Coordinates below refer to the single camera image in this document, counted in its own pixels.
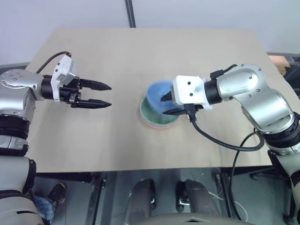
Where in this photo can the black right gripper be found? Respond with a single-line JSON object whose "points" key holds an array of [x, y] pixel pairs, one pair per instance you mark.
{"points": [[195, 107]]}

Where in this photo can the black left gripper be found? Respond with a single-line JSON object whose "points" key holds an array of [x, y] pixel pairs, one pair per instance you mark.
{"points": [[71, 91]]}

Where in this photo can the blue bowl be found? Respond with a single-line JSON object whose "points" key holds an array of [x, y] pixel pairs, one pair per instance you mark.
{"points": [[155, 93]]}

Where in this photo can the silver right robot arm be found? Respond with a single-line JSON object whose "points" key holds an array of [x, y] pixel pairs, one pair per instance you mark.
{"points": [[257, 98]]}

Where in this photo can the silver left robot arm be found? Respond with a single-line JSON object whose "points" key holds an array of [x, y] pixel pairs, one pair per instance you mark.
{"points": [[14, 93]]}

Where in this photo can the green bowl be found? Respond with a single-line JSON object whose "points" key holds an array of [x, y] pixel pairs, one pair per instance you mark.
{"points": [[150, 112]]}

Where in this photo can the black vertical pole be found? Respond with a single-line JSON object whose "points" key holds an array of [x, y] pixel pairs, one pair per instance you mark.
{"points": [[130, 12]]}

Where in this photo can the grey metal table leg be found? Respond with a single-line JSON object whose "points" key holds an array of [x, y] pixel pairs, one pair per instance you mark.
{"points": [[225, 187], [95, 199]]}

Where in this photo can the dark rounded robot leg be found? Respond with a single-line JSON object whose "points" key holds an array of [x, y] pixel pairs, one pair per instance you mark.
{"points": [[199, 201], [140, 201]]}

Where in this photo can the black shoe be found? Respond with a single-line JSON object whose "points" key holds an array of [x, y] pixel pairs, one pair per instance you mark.
{"points": [[58, 193]]}

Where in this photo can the black chair base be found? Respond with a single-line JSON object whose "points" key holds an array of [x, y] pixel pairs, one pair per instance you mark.
{"points": [[267, 174]]}

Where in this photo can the grey robot torso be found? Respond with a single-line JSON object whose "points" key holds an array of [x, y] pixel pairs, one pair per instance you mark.
{"points": [[194, 221]]}

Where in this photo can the blue jeans leg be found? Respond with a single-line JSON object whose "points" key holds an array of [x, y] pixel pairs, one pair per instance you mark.
{"points": [[45, 208]]}

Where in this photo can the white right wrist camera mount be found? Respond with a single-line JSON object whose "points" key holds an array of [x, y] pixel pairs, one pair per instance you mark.
{"points": [[189, 89]]}

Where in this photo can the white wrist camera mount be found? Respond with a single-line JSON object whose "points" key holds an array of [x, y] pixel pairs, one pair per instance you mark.
{"points": [[64, 68], [189, 89]]}

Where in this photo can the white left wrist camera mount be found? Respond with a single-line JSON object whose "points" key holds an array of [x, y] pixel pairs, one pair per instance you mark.
{"points": [[64, 68]]}

